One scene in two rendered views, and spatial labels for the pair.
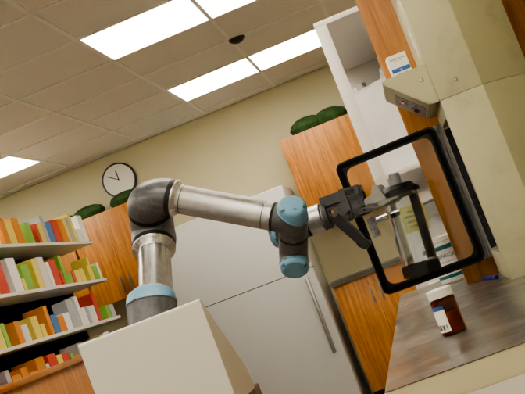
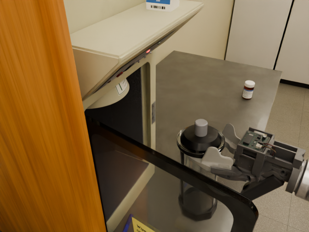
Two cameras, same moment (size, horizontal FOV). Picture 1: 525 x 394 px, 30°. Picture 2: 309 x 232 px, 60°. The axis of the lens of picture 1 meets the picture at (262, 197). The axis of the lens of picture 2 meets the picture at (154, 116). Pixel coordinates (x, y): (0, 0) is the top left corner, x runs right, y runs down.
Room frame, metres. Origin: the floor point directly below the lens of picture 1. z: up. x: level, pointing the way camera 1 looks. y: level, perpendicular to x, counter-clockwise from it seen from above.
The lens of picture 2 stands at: (3.01, -0.27, 1.64)
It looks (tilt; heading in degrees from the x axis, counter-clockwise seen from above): 36 degrees down; 200
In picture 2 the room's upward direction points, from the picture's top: straight up
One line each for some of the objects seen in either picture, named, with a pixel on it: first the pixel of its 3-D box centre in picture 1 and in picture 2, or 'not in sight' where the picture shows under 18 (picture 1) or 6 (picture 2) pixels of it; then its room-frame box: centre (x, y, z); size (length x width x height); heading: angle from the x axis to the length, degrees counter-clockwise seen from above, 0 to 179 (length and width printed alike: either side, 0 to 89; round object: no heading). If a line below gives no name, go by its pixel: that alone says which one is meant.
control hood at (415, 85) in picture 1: (410, 99); (143, 45); (2.57, -0.46, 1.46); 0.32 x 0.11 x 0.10; 173
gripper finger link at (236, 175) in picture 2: not in sight; (232, 169); (2.59, -0.26, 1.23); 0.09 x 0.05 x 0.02; 100
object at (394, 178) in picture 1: (397, 185); (200, 134); (2.54, -0.34, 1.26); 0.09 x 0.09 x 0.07
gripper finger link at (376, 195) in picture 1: (379, 195); (227, 134); (2.50, -0.28, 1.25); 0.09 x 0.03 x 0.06; 52
